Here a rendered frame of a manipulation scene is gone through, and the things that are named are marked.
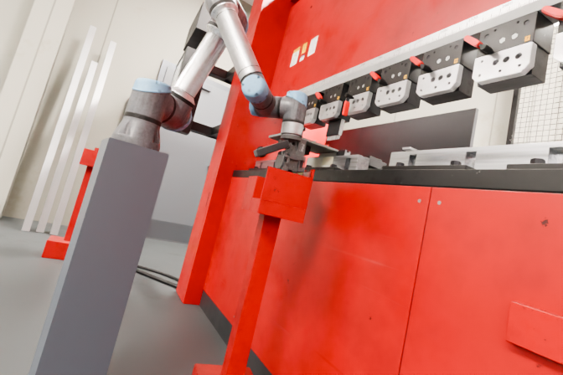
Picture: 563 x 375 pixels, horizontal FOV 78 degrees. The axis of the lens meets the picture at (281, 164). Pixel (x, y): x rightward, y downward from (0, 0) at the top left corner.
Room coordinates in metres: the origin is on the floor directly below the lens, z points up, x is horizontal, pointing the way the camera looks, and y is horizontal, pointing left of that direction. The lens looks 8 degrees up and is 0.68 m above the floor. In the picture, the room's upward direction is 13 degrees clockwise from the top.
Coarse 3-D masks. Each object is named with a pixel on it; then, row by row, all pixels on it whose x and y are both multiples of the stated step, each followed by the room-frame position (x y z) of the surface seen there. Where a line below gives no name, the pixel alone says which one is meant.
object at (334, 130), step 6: (336, 120) 1.56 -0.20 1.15; (342, 120) 1.53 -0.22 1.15; (330, 126) 1.59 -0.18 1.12; (336, 126) 1.55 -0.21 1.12; (342, 126) 1.53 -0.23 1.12; (330, 132) 1.58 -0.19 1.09; (336, 132) 1.54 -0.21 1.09; (342, 132) 1.53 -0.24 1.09; (330, 138) 1.59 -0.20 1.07; (336, 138) 1.55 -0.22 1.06
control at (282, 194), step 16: (256, 176) 1.17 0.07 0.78; (272, 176) 1.08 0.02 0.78; (288, 176) 1.10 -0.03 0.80; (256, 192) 1.17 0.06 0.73; (272, 192) 1.09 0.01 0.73; (288, 192) 1.11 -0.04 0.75; (304, 192) 1.13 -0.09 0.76; (256, 208) 1.09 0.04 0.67; (272, 208) 1.09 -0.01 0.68; (288, 208) 1.11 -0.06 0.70; (304, 208) 1.13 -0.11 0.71
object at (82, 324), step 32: (96, 160) 1.12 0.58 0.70; (128, 160) 1.04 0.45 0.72; (160, 160) 1.09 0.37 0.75; (96, 192) 1.01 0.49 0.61; (128, 192) 1.05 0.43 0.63; (96, 224) 1.02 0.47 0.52; (128, 224) 1.07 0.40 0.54; (96, 256) 1.03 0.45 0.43; (128, 256) 1.08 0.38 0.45; (64, 288) 1.00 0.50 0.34; (96, 288) 1.05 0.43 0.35; (128, 288) 1.09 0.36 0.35; (64, 320) 1.02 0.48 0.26; (96, 320) 1.06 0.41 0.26; (64, 352) 1.03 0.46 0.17; (96, 352) 1.07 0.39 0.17
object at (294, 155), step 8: (288, 136) 1.11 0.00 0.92; (296, 136) 1.12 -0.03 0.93; (296, 144) 1.14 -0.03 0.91; (304, 144) 1.15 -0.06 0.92; (280, 152) 1.13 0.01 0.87; (288, 152) 1.13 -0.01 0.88; (296, 152) 1.14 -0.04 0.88; (304, 152) 1.15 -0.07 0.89; (280, 160) 1.13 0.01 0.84; (288, 160) 1.11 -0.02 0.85; (296, 160) 1.13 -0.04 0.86; (304, 160) 1.13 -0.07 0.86; (280, 168) 1.13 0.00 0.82; (288, 168) 1.13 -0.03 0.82; (296, 168) 1.14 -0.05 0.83; (304, 168) 1.13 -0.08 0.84
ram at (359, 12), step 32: (320, 0) 1.91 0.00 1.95; (352, 0) 1.59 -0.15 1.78; (384, 0) 1.36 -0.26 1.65; (416, 0) 1.18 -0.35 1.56; (448, 0) 1.05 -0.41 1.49; (480, 0) 0.94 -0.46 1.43; (544, 0) 0.78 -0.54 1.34; (288, 32) 2.25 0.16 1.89; (320, 32) 1.83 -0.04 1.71; (352, 32) 1.53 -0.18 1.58; (384, 32) 1.32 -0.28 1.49; (416, 32) 1.16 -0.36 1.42; (480, 32) 0.93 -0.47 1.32; (288, 64) 2.13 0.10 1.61; (320, 64) 1.75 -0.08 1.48; (352, 64) 1.48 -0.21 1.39; (384, 64) 1.28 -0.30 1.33
